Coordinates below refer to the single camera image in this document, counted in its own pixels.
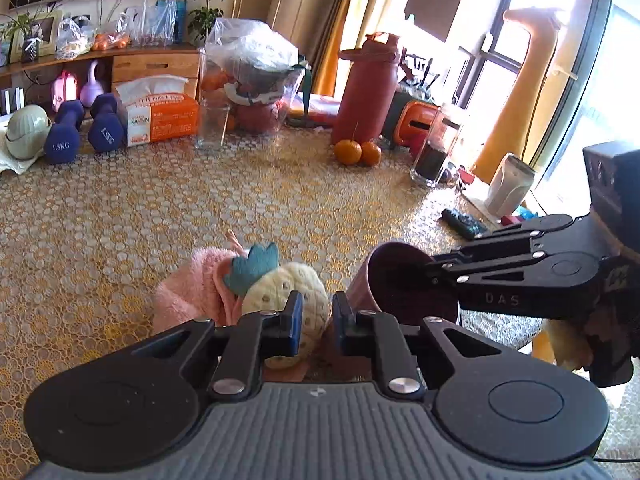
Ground pale green round container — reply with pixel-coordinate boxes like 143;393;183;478
6;105;51;160

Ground orange stool-shaped tissue holder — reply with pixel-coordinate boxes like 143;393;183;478
393;100;439;146

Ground left blue dumbbell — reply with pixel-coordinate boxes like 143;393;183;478
43;100;85;165

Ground empty clear drinking glass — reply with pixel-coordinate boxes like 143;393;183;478
195;100;230;151

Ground blue dumbbell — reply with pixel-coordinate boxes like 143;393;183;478
88;93;125;153
43;100;85;165

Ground yellow curtain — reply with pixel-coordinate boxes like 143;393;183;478
308;0;359;96

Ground red notebook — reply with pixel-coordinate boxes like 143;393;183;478
500;214;522;226

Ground orange tangerine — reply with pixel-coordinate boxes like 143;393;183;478
333;139;362;166
360;141;382;167

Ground right orange tangerine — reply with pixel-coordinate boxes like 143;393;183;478
360;141;382;167

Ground left orange tangerine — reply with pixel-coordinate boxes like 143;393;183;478
333;139;362;166

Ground black tv remote control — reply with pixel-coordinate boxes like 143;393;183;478
442;208;489;240

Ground glass jar with dark contents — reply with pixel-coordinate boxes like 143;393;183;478
410;104;466;188

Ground right blue dumbbell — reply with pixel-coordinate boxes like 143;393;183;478
88;93;125;153

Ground pink pineapple hand towel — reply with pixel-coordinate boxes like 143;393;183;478
153;231;331;382

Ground mauve plastic cup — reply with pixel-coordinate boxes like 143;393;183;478
346;242;461;326

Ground white grey tumbler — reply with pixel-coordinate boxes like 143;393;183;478
484;153;536;218

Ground purple kettlebell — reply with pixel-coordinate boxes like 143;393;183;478
79;60;104;108

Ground dark red water jug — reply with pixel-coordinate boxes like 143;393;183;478
331;32;401;144

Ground wooden tv cabinet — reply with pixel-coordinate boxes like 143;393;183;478
1;44;202;99

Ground orange white tissue box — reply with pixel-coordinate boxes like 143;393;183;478
114;75;200;148

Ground yellow giraffe plush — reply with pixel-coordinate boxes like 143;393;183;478
472;8;560;183

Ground clear container with fruit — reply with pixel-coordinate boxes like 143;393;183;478
200;56;308;134

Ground clear plastic bag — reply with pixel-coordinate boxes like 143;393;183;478
205;18;298;79

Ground framed photo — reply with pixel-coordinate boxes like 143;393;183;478
4;10;62;63

